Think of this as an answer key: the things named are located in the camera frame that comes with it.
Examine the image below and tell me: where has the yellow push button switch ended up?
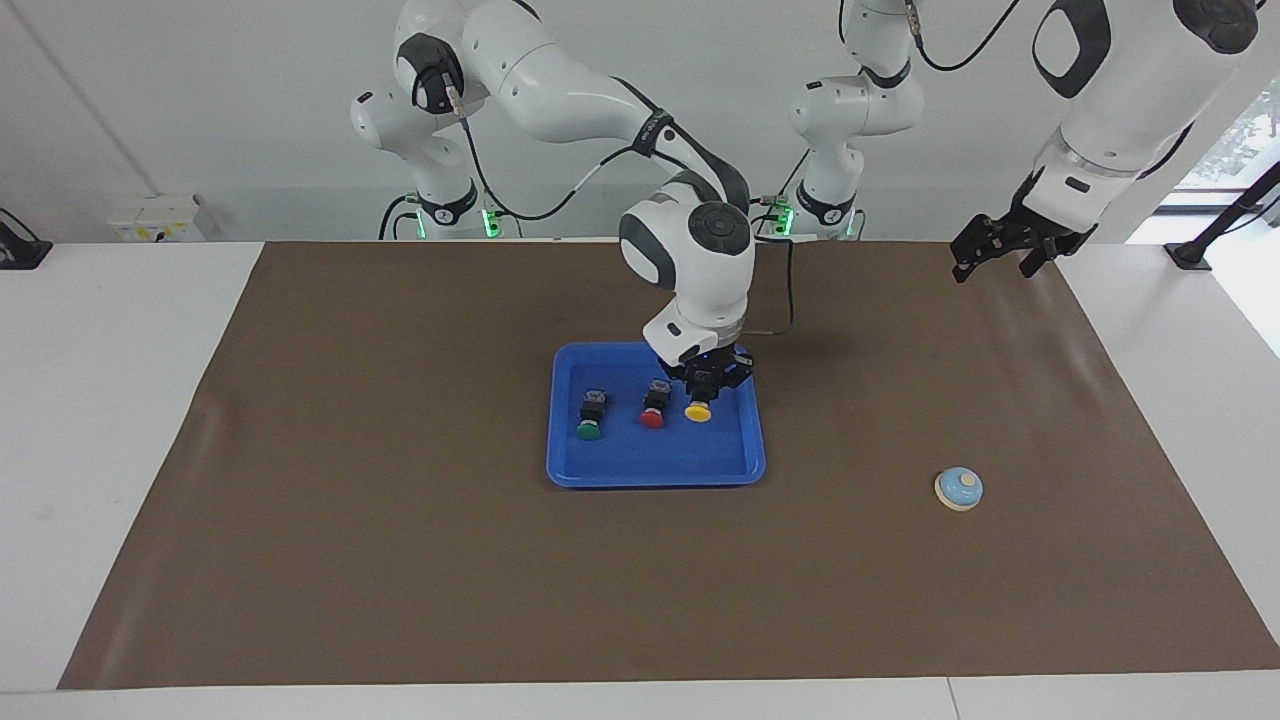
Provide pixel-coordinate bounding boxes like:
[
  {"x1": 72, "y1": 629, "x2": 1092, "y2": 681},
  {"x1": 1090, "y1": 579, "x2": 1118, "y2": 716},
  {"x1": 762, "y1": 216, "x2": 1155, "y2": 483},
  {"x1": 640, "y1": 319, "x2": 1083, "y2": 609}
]
[{"x1": 685, "y1": 370, "x2": 723, "y2": 424}]

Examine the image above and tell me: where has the light blue desk bell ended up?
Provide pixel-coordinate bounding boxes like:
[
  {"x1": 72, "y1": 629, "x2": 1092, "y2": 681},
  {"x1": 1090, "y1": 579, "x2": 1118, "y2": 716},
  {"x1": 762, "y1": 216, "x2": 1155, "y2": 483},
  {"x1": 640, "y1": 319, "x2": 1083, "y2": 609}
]
[{"x1": 933, "y1": 466, "x2": 985, "y2": 512}]

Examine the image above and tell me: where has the blue plastic tray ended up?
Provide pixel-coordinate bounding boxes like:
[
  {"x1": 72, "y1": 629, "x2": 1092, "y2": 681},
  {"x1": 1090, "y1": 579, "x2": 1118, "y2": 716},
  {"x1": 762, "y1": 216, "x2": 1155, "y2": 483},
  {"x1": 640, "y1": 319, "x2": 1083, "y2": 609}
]
[{"x1": 545, "y1": 341, "x2": 768, "y2": 490}]

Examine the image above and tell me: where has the black clamp stand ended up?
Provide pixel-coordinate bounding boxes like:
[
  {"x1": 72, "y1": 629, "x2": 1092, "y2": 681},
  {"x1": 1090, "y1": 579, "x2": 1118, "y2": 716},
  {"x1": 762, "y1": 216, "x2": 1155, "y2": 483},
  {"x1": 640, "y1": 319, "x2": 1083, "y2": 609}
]
[{"x1": 1163, "y1": 160, "x2": 1280, "y2": 271}]

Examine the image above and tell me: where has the window with green foliage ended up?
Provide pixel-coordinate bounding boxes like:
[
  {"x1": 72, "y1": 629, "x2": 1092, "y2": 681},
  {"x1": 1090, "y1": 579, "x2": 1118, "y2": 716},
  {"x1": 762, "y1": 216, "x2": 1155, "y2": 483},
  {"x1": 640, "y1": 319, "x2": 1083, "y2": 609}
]
[{"x1": 1172, "y1": 80, "x2": 1280, "y2": 196}]

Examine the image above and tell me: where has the brown table mat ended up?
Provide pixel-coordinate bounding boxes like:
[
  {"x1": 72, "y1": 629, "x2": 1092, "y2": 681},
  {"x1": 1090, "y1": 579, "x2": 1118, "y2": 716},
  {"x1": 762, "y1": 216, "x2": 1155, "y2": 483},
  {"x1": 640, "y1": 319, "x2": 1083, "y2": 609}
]
[{"x1": 57, "y1": 238, "x2": 1280, "y2": 691}]

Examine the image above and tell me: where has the black left base cable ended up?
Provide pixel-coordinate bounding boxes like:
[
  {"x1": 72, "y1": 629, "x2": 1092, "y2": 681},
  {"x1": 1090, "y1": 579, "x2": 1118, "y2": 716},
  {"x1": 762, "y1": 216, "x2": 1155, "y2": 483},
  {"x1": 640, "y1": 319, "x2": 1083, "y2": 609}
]
[{"x1": 752, "y1": 150, "x2": 809, "y2": 237}]

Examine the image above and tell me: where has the black base cable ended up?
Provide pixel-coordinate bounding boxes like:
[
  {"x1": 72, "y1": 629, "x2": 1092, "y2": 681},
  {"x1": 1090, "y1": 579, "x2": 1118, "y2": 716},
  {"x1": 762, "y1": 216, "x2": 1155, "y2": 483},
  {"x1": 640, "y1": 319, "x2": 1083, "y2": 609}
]
[
  {"x1": 377, "y1": 193, "x2": 421, "y2": 242},
  {"x1": 752, "y1": 150, "x2": 809, "y2": 237}
]

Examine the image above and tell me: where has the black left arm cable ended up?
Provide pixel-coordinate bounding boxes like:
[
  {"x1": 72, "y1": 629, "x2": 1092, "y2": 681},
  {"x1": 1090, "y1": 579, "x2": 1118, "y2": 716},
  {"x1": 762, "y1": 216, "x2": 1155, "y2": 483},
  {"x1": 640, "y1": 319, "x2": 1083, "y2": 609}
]
[{"x1": 904, "y1": 0, "x2": 1033, "y2": 82}]

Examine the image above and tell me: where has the black right base cable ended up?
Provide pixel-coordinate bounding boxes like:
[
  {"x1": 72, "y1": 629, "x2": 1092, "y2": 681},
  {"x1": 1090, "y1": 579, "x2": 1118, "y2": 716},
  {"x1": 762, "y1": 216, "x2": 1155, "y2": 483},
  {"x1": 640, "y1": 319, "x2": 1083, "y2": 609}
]
[{"x1": 377, "y1": 193, "x2": 421, "y2": 242}]

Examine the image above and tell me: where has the white wall socket box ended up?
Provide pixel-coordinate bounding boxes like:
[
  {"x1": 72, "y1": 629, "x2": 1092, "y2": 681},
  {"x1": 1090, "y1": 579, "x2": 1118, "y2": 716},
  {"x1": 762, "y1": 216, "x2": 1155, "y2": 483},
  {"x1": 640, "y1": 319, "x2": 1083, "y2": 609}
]
[{"x1": 108, "y1": 195, "x2": 206, "y2": 243}]

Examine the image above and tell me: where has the black desk mount base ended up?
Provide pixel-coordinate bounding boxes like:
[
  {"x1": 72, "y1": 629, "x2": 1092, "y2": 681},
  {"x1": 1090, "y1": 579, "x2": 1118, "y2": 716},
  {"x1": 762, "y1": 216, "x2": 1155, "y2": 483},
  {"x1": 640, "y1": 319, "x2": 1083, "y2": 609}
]
[{"x1": 0, "y1": 208, "x2": 53, "y2": 271}]

